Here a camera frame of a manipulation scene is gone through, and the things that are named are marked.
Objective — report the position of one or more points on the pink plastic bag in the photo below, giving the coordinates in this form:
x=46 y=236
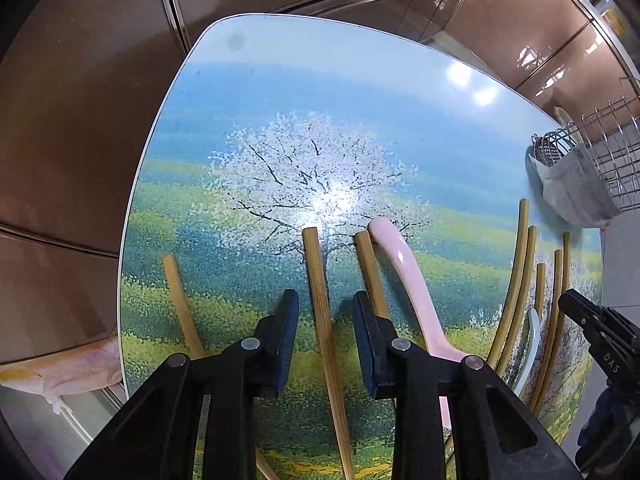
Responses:
x=79 y=370

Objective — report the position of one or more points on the bamboo chopstick group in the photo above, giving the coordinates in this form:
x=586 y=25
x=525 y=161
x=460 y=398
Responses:
x=521 y=301
x=561 y=318
x=513 y=286
x=552 y=320
x=540 y=289

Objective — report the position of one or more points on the brown kitchen cabinet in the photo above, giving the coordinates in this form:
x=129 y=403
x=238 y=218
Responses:
x=81 y=84

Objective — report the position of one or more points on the blue gloved hand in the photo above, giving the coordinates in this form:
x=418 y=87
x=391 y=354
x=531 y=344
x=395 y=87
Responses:
x=608 y=444

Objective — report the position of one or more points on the wire utensil basket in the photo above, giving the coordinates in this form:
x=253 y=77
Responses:
x=611 y=136

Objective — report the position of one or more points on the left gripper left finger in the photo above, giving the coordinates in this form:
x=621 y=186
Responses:
x=198 y=411

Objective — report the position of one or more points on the grey cloth around basket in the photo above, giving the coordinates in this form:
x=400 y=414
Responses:
x=575 y=191

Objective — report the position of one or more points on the bamboo chopstick by spoon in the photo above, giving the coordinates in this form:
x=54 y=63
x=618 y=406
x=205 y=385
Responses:
x=371 y=274

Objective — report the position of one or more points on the pink ceramic spoon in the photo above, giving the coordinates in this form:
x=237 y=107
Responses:
x=395 y=247

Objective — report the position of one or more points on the white ceramic spoon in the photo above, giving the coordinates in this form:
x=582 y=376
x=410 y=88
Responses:
x=532 y=345

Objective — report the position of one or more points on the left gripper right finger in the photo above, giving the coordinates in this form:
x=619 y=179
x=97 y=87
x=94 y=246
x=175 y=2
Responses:
x=495 y=435

